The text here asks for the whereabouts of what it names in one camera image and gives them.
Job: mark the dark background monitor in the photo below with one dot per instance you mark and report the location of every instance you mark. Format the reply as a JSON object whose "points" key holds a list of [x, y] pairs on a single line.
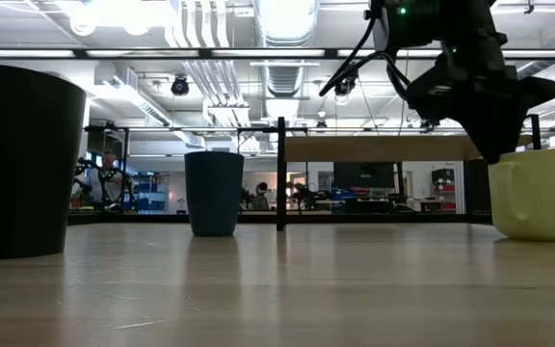
{"points": [[364, 175]]}

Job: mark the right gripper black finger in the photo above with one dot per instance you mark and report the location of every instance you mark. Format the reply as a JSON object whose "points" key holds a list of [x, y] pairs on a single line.
{"points": [[506, 132], [482, 132]]}

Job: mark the black background rig frame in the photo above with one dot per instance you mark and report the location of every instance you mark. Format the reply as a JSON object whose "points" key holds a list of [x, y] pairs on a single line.
{"points": [[186, 129]]}

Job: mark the person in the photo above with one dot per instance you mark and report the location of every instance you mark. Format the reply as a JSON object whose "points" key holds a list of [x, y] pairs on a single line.
{"points": [[109, 180], [261, 195]]}

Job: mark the black table edge rail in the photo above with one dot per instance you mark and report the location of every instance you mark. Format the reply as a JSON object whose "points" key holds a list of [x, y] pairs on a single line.
{"points": [[162, 219]]}

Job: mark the black round hanging fixture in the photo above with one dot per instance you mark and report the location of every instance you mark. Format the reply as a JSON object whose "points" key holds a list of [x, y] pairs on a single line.
{"points": [[179, 87]]}

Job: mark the black background robot arm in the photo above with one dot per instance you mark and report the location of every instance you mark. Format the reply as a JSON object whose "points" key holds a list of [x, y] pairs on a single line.
{"points": [[81, 168], [309, 195]]}

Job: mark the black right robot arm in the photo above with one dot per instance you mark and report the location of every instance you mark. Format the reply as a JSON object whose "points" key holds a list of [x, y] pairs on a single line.
{"points": [[451, 24]]}

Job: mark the black side panel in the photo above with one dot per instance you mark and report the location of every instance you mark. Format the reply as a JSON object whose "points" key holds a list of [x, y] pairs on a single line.
{"points": [[477, 190]]}

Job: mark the blue storage rack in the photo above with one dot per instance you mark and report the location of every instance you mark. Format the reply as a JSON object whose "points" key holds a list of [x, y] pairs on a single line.
{"points": [[151, 195]]}

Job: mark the teal blue cup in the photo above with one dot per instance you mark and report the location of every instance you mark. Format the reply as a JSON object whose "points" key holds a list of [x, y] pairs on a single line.
{"points": [[214, 193]]}

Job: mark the large black cup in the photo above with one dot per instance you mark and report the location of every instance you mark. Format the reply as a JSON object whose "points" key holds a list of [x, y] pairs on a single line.
{"points": [[22, 164]]}

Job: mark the black hanging ceiling camera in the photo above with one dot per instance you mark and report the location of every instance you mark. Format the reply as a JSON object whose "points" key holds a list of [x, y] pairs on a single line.
{"points": [[344, 89]]}

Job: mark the red storage bins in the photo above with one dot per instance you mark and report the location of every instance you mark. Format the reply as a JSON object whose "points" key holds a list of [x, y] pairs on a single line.
{"points": [[447, 197]]}

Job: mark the wooden shelf with black frame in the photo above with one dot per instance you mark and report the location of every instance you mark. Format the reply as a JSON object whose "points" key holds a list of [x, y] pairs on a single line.
{"points": [[378, 148]]}

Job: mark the black overhead frame bar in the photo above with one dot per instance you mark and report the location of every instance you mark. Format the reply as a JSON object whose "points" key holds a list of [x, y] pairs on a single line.
{"points": [[162, 53]]}

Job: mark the silver ceiling ventilation duct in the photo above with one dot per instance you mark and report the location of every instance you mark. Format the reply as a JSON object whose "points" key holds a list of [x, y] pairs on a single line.
{"points": [[284, 77]]}

